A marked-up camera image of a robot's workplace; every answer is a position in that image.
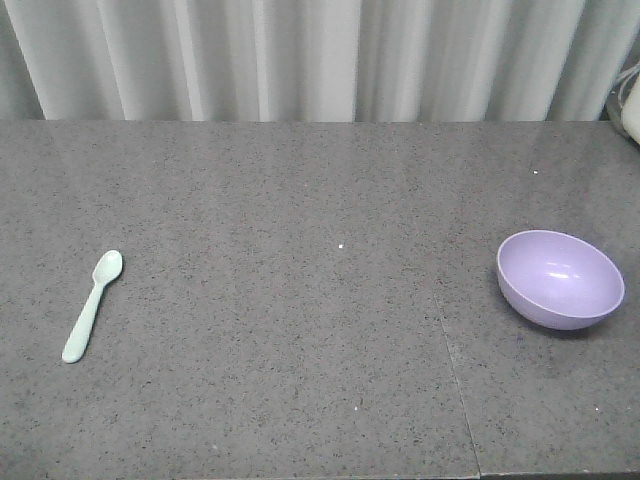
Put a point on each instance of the mint green plastic spoon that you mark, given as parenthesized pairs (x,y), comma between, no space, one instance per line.
(107,269)

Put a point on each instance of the lilac plastic bowl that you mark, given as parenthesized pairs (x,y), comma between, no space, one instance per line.
(558,281)

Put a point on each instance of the white pleated curtain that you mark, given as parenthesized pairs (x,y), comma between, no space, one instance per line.
(335,61)

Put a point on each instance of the white rice cooker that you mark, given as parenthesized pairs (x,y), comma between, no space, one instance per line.
(622,104)

